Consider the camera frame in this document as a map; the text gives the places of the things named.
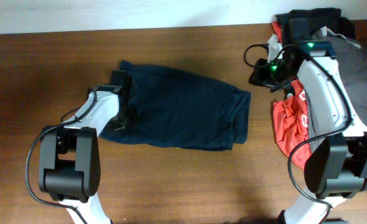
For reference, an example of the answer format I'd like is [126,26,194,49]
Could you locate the navy blue shorts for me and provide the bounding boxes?
[100,60,251,151]

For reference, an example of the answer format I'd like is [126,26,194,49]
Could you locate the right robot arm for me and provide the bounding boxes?
[249,16,367,223]

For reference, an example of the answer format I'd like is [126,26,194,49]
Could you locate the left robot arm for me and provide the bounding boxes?
[38,70,136,223]

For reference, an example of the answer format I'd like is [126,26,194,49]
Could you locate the red orange garment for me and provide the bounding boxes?
[272,21,311,169]

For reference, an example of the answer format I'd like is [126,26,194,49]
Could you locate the black garment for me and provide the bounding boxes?
[276,7,356,45]

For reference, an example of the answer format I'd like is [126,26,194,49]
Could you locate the grey garment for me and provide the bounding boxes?
[304,26,367,184]

